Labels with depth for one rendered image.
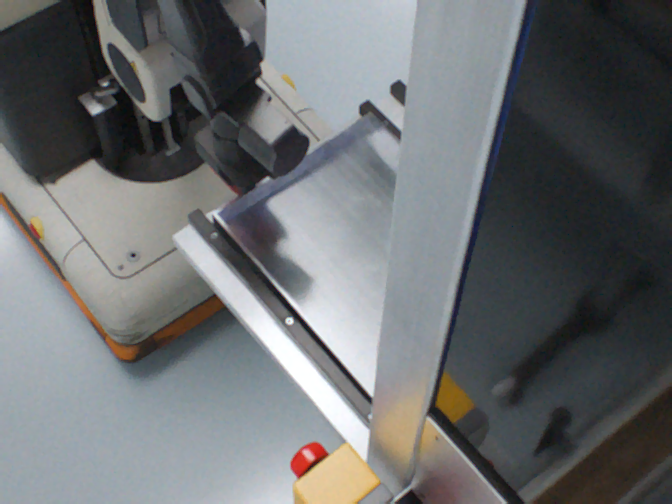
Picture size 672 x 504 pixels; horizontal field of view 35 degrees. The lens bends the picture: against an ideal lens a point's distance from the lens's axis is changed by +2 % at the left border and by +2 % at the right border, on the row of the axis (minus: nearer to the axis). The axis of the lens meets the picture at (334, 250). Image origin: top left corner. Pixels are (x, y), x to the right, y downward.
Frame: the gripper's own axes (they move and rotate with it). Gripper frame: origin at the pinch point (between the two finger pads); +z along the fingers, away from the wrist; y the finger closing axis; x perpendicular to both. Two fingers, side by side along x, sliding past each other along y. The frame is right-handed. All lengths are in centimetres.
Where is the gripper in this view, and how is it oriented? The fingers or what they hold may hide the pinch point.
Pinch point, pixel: (245, 191)
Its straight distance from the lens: 133.9
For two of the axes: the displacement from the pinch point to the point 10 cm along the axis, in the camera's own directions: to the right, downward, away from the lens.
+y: 6.3, 6.7, -4.0
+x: 7.8, -5.4, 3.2
